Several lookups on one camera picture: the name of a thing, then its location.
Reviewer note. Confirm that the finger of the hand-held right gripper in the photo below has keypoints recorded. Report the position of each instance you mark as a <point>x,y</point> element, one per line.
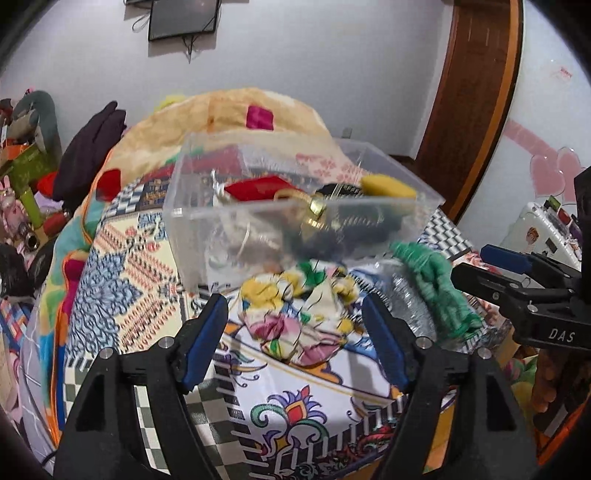
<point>505,258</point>
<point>485,284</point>

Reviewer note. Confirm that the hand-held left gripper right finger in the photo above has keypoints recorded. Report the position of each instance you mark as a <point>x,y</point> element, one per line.
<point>382,334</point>

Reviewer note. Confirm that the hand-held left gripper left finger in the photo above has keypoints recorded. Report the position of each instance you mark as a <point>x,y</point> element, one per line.
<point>208,327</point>

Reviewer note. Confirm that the green knitted scrunchie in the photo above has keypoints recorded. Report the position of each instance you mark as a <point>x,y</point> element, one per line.
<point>434,277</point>

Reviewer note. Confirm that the floral fabric scrunchie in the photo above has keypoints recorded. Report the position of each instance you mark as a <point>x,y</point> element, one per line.
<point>295,323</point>

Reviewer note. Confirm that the clear plastic box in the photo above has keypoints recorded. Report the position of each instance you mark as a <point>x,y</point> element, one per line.
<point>207,240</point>

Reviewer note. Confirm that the person's right hand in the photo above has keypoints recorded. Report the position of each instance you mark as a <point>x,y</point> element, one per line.
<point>549,383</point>

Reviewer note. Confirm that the white suitcase with stickers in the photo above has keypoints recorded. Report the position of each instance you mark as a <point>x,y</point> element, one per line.
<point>531,230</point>

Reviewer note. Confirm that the clear plastic wrap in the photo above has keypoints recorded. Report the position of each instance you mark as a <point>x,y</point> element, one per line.
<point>408,300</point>

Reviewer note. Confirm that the colourful printed blanket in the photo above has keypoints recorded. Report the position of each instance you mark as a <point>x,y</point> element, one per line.
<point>138,277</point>

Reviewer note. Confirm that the pink heart decoration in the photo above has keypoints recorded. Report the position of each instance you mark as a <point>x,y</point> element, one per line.
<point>554,170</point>

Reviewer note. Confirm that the black fabric hair accessory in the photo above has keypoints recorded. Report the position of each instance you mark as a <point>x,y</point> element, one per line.
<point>355,226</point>

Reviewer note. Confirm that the yellow hair accessory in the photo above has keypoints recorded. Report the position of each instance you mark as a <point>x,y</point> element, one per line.
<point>387,185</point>

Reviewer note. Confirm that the red fabric pouch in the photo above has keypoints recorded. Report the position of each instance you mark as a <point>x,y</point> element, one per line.
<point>258,188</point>

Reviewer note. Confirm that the brown wooden door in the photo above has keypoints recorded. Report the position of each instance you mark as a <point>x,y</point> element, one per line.
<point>475,92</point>

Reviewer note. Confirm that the black bag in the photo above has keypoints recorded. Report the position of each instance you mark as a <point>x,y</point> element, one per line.
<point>16,272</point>

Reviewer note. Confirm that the beige quilt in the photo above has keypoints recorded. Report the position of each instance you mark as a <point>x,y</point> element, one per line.
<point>184,120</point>

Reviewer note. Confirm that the dark purple garment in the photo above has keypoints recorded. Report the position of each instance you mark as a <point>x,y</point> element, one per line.
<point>87,147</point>

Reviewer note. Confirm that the green cardboard box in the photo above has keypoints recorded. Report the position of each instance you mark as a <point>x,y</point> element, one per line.
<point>23,166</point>

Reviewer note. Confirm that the grey plush toy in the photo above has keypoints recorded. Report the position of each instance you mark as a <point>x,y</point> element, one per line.
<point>41,115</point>

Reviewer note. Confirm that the wall-mounted black screen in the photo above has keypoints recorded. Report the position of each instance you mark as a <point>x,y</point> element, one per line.
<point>184,16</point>

